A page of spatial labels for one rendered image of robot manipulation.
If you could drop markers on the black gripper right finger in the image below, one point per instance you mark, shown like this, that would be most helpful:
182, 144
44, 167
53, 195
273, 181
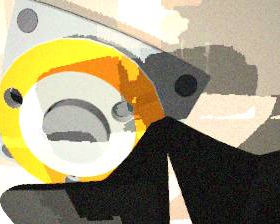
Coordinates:
220, 184

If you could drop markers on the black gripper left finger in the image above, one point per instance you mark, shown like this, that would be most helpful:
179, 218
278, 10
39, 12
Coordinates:
136, 192

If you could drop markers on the yellow round plate with orange tab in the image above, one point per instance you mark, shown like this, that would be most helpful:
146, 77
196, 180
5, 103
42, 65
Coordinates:
87, 70

